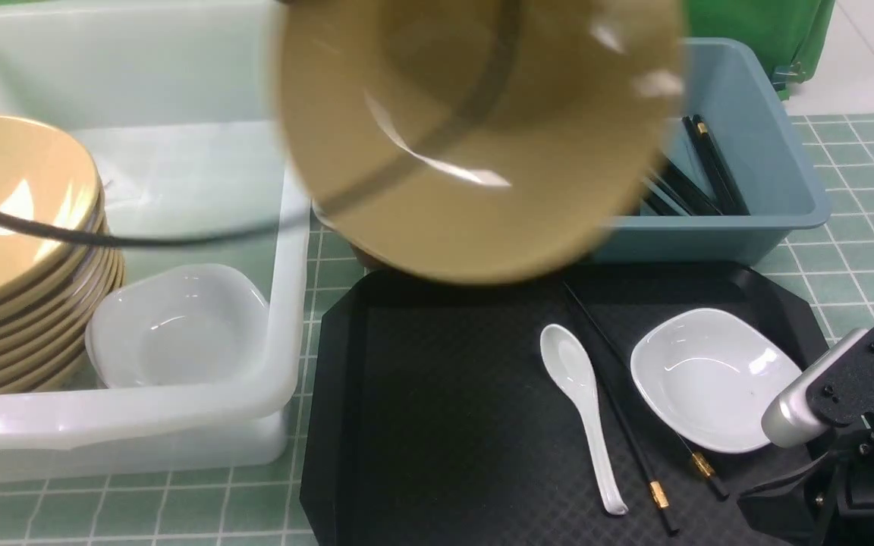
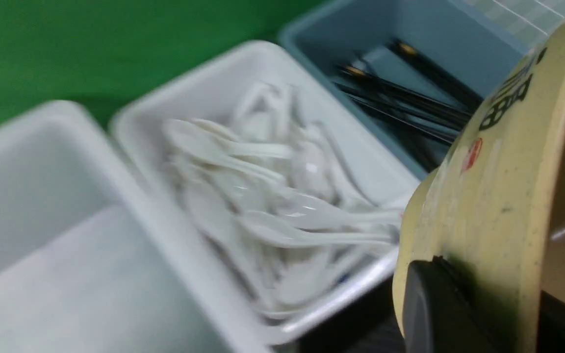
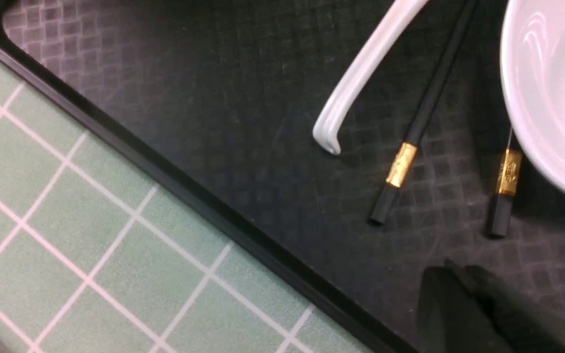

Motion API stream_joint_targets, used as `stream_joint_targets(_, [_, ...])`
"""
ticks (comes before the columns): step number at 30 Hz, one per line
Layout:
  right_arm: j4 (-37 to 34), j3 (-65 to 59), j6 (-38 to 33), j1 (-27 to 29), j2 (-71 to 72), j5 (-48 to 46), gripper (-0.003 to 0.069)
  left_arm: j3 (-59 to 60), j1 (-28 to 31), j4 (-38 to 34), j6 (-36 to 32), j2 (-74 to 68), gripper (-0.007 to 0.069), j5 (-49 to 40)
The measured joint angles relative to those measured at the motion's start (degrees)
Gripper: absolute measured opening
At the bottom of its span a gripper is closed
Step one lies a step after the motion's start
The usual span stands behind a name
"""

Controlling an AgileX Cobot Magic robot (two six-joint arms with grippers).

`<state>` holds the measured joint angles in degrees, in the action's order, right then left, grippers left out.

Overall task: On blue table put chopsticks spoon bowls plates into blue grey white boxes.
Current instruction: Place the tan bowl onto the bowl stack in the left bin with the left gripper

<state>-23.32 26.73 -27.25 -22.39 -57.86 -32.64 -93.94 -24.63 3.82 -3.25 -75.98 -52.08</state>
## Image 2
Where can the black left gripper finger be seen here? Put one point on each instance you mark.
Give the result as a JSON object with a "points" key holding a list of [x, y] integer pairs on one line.
{"points": [[437, 316]]}

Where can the beige noodle bowl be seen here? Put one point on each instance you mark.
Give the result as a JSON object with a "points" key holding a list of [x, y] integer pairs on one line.
{"points": [[495, 208]]}

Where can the white spoon tray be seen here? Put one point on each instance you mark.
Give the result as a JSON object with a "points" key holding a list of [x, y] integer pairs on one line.
{"points": [[257, 93]]}

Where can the blue chopstick bin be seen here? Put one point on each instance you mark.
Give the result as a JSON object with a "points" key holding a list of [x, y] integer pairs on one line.
{"points": [[454, 34]]}

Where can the black chopstick gold band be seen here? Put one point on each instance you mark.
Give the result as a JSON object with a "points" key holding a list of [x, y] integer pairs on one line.
{"points": [[396, 97]]}

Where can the white plastic soup spoon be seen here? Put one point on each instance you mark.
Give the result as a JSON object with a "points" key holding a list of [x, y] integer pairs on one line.
{"points": [[208, 148]]}

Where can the large white plastic bin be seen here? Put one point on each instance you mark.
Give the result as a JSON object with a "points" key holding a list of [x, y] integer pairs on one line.
{"points": [[80, 270]]}

